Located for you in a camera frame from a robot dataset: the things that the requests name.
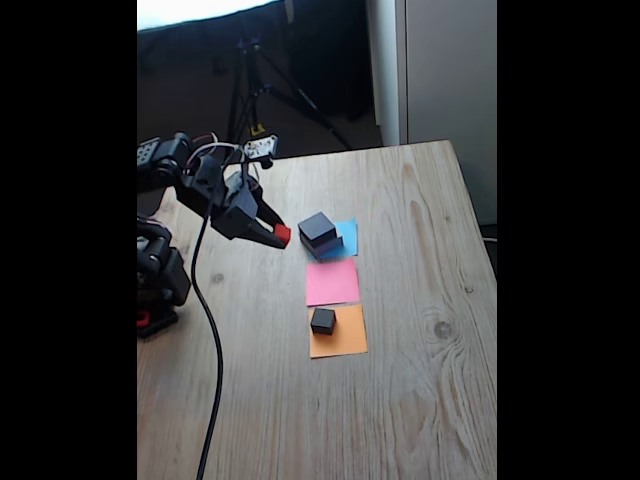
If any bright white panel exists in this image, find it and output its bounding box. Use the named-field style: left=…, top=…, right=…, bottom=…
left=137, top=0, right=281, bottom=31

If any medium black block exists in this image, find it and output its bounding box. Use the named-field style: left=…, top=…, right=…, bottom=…
left=297, top=211, right=337, bottom=247

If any black tripod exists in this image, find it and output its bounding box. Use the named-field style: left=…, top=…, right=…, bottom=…
left=227, top=29, right=356, bottom=151

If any white cabinet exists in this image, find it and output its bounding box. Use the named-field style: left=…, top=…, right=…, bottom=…
left=364, top=0, right=498, bottom=226

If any black camera cable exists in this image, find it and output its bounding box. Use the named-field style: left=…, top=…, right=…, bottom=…
left=190, top=149, right=246, bottom=480

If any orange paper sheet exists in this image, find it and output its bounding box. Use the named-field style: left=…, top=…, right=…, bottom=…
left=308, top=303, right=369, bottom=360

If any large black block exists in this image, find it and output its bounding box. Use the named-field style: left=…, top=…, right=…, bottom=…
left=299, top=232, right=347, bottom=261

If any bare circuit board camera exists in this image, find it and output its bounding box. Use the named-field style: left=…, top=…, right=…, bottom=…
left=241, top=132, right=281, bottom=170

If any blue paper sheet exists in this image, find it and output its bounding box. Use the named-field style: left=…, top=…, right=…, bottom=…
left=312, top=218, right=360, bottom=262

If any small black cube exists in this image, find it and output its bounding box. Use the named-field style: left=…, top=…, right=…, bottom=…
left=309, top=307, right=337, bottom=337

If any pink paper sheet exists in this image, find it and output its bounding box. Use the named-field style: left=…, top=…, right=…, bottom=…
left=305, top=257, right=361, bottom=308

